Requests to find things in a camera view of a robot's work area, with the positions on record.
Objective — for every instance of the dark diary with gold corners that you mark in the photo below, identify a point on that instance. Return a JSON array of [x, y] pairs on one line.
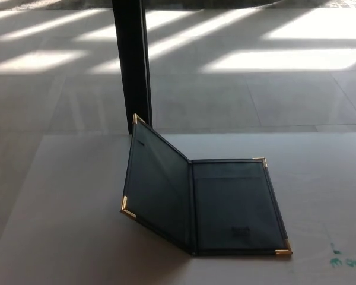
[[225, 207]]

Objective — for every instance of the black vertical post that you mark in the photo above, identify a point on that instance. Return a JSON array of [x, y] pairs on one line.
[[130, 59]]

